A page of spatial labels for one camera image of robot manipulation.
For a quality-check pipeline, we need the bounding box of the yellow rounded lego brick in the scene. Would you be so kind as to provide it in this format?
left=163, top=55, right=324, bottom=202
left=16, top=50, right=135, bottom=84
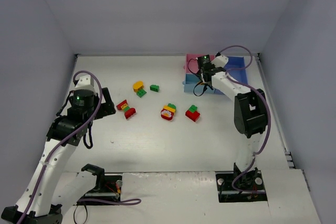
left=132, top=81, right=144, bottom=93

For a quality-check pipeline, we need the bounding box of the green rounded lego brick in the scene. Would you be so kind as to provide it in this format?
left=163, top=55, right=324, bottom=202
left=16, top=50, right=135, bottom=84
left=150, top=84, right=160, bottom=92

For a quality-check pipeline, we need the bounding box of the green square lego brick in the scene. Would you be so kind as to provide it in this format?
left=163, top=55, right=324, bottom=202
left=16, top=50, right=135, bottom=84
left=136, top=89, right=147, bottom=98

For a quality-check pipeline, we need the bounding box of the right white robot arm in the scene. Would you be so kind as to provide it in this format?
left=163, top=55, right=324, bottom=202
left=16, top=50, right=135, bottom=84
left=196, top=55, right=271, bottom=173

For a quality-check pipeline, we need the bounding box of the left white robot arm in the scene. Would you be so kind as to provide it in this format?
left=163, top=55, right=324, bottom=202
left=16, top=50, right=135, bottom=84
left=1, top=88, right=116, bottom=223

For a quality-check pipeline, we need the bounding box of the light blue container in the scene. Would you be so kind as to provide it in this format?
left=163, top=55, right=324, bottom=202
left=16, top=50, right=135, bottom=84
left=182, top=73, right=204, bottom=95

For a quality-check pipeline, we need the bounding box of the red yellow green lego figure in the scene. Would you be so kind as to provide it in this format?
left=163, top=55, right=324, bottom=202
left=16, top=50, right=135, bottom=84
left=116, top=100, right=136, bottom=120

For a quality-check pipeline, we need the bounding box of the dark blue container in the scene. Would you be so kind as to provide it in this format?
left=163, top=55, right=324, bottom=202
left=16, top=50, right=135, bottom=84
left=212, top=57, right=250, bottom=101

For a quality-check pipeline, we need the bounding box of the red green lego stack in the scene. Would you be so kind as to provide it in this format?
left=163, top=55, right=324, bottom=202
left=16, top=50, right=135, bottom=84
left=185, top=104, right=201, bottom=122

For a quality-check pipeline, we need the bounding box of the flower lego stack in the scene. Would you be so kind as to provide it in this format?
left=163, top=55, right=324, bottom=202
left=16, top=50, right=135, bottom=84
left=160, top=103, right=176, bottom=121

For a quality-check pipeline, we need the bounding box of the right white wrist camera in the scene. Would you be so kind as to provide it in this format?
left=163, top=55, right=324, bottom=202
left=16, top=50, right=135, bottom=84
left=211, top=54, right=229, bottom=68

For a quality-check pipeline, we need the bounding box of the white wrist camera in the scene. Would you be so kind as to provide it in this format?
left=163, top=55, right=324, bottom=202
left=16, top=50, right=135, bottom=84
left=211, top=54, right=229, bottom=68
left=74, top=75, right=95, bottom=93

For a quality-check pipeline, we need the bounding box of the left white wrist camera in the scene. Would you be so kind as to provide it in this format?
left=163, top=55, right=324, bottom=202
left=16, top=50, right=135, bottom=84
left=74, top=75, right=95, bottom=93

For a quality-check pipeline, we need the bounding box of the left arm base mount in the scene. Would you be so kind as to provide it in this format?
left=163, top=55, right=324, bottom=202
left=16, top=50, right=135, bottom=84
left=76, top=174, right=122, bottom=206

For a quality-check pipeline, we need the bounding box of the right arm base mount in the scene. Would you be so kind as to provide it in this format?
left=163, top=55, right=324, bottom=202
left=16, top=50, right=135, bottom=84
left=215, top=170, right=268, bottom=203

